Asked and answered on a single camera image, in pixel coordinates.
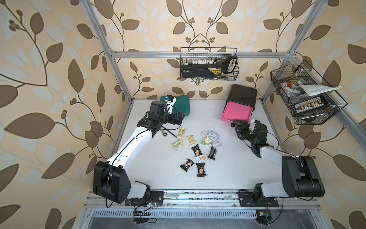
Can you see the yellow cookie packet right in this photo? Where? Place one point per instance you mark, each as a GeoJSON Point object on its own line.
{"type": "Point", "coordinates": [207, 142]}

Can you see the silver ratchet wrench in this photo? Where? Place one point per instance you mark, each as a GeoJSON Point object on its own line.
{"type": "Point", "coordinates": [164, 133]}

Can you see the pink top drawer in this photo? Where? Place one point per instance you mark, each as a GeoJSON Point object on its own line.
{"type": "Point", "coordinates": [235, 111]}

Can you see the black hex key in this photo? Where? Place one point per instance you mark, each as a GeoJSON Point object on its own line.
{"type": "Point", "coordinates": [168, 131]}

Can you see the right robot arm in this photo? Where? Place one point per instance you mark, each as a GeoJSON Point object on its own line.
{"type": "Point", "coordinates": [300, 176]}

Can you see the yellow cookie packet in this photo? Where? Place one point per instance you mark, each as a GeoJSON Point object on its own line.
{"type": "Point", "coordinates": [191, 140]}
{"type": "Point", "coordinates": [207, 142]}
{"type": "Point", "coordinates": [182, 132]}
{"type": "Point", "coordinates": [177, 144]}

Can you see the white paper in basket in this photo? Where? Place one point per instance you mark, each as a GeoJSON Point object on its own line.
{"type": "Point", "coordinates": [312, 90]}

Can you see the white cookie packet barcode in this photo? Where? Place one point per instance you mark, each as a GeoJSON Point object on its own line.
{"type": "Point", "coordinates": [217, 143]}

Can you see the black pink drawer cabinet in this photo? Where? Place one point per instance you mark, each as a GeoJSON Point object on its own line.
{"type": "Point", "coordinates": [243, 95]}

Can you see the yellow cookie packet left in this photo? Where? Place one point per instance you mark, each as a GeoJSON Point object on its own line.
{"type": "Point", "coordinates": [177, 144]}

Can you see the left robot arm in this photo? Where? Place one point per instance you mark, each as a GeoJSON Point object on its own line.
{"type": "Point", "coordinates": [110, 179]}

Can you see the black tool box in basket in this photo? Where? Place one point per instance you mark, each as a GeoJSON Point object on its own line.
{"type": "Point", "coordinates": [209, 71]}

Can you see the black cookie packet bottom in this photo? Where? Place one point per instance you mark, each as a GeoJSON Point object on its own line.
{"type": "Point", "coordinates": [201, 169]}

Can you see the white cookie packet top right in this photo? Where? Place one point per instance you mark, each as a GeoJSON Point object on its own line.
{"type": "Point", "coordinates": [213, 135]}

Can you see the back wire basket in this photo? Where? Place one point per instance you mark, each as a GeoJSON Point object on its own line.
{"type": "Point", "coordinates": [209, 63]}

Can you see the white cookie packet centre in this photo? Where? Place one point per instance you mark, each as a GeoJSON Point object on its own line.
{"type": "Point", "coordinates": [201, 158]}

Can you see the white cookie packet orange print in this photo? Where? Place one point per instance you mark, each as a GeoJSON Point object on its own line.
{"type": "Point", "coordinates": [204, 135]}

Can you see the right wire basket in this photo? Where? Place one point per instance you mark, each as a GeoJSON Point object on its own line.
{"type": "Point", "coordinates": [306, 110]}

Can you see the wire basket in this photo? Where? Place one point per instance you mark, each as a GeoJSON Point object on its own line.
{"type": "Point", "coordinates": [209, 63]}
{"type": "Point", "coordinates": [306, 110]}

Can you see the black cookie packet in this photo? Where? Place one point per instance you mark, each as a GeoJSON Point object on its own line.
{"type": "Point", "coordinates": [212, 154]}
{"type": "Point", "coordinates": [196, 150]}
{"type": "Point", "coordinates": [201, 169]}
{"type": "Point", "coordinates": [187, 165]}

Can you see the yellow cookie packet top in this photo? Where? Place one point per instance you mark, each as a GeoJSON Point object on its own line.
{"type": "Point", "coordinates": [182, 132]}

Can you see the yellow cookie packet middle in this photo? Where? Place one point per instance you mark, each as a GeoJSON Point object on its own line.
{"type": "Point", "coordinates": [191, 140]}

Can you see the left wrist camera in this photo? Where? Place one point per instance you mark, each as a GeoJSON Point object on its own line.
{"type": "Point", "coordinates": [170, 101]}

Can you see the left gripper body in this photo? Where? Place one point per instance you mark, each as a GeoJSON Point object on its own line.
{"type": "Point", "coordinates": [173, 119]}

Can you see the green plastic tool case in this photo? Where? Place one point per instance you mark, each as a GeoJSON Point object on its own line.
{"type": "Point", "coordinates": [182, 104]}

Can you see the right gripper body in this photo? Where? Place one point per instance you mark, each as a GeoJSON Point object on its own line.
{"type": "Point", "coordinates": [245, 133]}

